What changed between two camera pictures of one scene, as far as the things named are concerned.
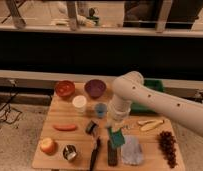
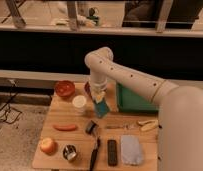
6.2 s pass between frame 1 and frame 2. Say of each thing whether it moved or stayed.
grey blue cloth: stayed
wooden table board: stayed
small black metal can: stayed
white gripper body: moved
